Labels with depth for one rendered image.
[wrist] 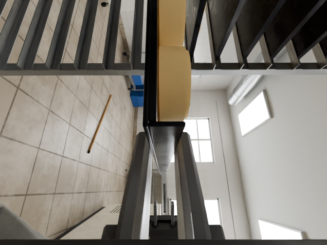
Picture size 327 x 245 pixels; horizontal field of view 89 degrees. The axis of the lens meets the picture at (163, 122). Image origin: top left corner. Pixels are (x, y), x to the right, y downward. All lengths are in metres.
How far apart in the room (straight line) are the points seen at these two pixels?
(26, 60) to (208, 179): 4.64
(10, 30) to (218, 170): 4.80
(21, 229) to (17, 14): 0.77
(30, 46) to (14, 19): 0.15
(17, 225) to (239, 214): 4.99
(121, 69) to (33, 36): 0.35
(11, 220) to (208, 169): 4.74
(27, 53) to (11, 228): 0.56
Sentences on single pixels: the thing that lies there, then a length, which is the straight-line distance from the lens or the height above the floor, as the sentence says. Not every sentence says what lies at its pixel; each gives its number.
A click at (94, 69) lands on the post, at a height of 0.64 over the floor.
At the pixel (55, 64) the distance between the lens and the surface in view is 0.69.
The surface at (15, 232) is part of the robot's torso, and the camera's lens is 0.37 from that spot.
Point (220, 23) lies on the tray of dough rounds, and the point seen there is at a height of 1.04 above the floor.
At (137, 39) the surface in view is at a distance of 0.67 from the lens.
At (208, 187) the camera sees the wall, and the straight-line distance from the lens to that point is 4.91.
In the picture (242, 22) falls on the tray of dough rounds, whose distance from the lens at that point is 0.69.
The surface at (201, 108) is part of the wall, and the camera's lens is 5.47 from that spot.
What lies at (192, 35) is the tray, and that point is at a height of 0.95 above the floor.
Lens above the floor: 0.87
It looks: level
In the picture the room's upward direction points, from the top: 90 degrees clockwise
